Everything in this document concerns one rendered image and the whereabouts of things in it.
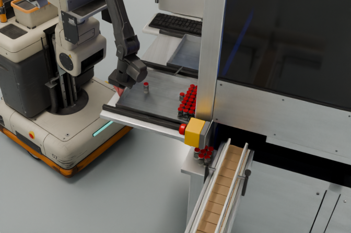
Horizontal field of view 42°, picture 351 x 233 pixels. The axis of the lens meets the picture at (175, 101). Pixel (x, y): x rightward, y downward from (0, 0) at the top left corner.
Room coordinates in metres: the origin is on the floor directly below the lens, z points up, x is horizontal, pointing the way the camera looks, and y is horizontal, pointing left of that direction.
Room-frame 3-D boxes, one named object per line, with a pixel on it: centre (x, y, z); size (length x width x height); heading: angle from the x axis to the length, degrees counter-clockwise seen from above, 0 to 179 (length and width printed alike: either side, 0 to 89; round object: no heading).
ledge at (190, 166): (1.12, -0.11, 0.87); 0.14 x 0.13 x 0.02; 71
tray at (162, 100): (1.45, 0.04, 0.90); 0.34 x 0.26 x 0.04; 72
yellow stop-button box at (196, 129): (1.14, -0.08, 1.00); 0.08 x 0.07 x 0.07; 71
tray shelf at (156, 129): (1.60, -0.03, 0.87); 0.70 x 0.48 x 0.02; 161
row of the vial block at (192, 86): (1.42, -0.04, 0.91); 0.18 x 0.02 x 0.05; 162
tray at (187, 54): (1.74, -0.15, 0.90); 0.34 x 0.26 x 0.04; 71
